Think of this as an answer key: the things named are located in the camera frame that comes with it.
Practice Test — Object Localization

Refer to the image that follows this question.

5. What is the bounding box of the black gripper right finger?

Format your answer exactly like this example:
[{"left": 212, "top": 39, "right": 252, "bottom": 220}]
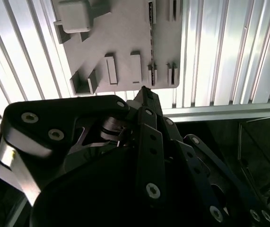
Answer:
[{"left": 146, "top": 87, "right": 270, "bottom": 225}]

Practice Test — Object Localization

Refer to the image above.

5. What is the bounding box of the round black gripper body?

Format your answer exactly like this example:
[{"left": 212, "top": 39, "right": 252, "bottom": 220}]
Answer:
[{"left": 29, "top": 113, "right": 256, "bottom": 227}]

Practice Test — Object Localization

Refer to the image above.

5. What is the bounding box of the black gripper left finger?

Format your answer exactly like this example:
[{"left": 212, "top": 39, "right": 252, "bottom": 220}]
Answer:
[{"left": 0, "top": 86, "right": 166, "bottom": 207}]

